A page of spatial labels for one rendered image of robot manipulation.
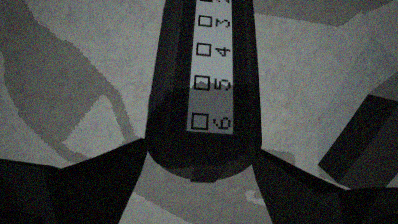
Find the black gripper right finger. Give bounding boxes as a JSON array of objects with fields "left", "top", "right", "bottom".
[{"left": 252, "top": 149, "right": 398, "bottom": 224}]

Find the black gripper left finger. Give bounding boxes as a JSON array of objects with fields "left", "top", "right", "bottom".
[{"left": 0, "top": 138, "right": 148, "bottom": 224}]

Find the dark grey controller unit with green rocker switches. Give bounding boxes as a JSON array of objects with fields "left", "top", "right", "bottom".
[{"left": 145, "top": 0, "right": 262, "bottom": 183}]

